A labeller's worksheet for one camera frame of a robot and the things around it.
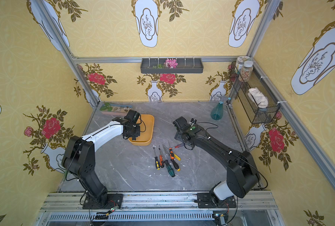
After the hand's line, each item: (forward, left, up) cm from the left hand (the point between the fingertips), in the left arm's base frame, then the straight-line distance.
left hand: (131, 131), depth 94 cm
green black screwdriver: (-23, -25, -5) cm, 34 cm away
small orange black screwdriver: (-20, -21, -5) cm, 29 cm away
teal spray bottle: (+17, -63, -2) cm, 65 cm away
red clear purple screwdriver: (-8, -31, -7) cm, 33 cm away
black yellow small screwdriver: (-18, -17, -6) cm, 26 cm away
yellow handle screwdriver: (-16, -30, -5) cm, 34 cm away
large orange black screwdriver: (-16, -27, -4) cm, 31 cm away
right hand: (-7, -35, +5) cm, 36 cm away
